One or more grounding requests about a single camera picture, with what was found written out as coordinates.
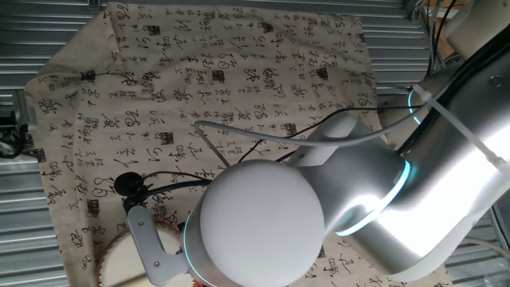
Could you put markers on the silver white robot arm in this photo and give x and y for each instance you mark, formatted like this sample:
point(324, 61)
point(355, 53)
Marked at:
point(358, 191)

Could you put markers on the red drum with white skin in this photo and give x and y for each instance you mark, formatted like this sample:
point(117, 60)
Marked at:
point(119, 255)

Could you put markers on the beige calligraphy print cloth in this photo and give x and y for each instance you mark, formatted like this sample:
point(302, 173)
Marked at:
point(199, 60)

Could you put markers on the white zip tie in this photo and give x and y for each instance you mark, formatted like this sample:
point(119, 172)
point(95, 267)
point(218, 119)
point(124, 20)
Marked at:
point(458, 127)

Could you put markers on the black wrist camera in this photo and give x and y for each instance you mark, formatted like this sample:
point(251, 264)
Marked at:
point(128, 184)

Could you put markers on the grey metal camera bracket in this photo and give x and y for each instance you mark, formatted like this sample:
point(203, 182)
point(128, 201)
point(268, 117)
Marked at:
point(149, 247)

